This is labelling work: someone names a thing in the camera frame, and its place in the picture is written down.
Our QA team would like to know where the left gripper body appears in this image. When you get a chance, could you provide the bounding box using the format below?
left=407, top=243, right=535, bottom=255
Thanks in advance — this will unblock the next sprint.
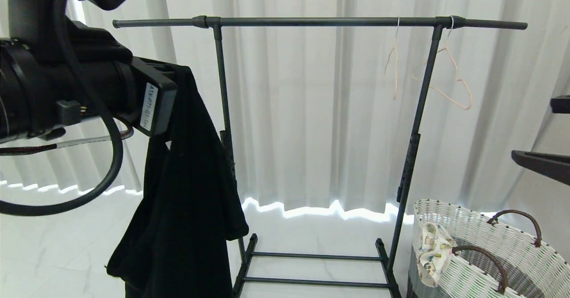
left=0, top=37, right=179, bottom=144

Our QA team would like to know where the white curtain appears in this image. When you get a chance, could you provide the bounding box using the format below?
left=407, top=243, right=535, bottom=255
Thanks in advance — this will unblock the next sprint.
left=0, top=0, right=570, bottom=228

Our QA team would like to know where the black clothes rack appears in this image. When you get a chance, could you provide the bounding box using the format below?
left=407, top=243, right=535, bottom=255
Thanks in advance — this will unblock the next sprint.
left=112, top=15, right=529, bottom=298

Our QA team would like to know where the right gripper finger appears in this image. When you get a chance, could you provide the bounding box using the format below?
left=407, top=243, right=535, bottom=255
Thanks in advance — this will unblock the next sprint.
left=550, top=95, right=570, bottom=114
left=511, top=150, right=570, bottom=187

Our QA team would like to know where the pink clothes hanger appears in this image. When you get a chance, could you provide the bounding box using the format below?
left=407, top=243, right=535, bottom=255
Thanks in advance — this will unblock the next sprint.
left=411, top=16, right=473, bottom=111
left=384, top=17, right=400, bottom=101

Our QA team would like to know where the white laundry basket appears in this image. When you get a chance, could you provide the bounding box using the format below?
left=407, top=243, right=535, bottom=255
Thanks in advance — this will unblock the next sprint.
left=407, top=199, right=570, bottom=298

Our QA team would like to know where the cream printed garment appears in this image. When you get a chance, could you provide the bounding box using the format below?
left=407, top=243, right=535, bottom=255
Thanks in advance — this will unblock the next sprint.
left=416, top=222, right=457, bottom=289

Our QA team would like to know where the black garment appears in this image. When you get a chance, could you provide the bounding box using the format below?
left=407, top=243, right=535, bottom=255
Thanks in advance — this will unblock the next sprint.
left=106, top=64, right=250, bottom=298

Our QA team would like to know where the black cable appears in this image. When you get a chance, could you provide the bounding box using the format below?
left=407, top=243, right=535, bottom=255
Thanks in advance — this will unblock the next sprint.
left=0, top=0, right=125, bottom=217

